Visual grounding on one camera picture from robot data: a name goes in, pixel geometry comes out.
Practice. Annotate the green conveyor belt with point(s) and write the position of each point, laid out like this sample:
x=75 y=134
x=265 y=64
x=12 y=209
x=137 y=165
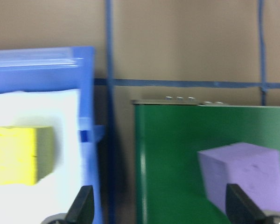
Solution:
x=177 y=144

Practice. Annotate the blue plastic storage bin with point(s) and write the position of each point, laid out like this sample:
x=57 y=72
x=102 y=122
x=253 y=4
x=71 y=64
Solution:
x=86 y=93

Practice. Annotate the white foam sheet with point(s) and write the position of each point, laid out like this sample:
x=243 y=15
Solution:
x=37 y=107

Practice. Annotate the yellow foam block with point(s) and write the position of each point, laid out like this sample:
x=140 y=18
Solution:
x=11 y=154

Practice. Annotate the purple foam block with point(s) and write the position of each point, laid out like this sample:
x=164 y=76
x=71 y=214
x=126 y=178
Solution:
x=247 y=168

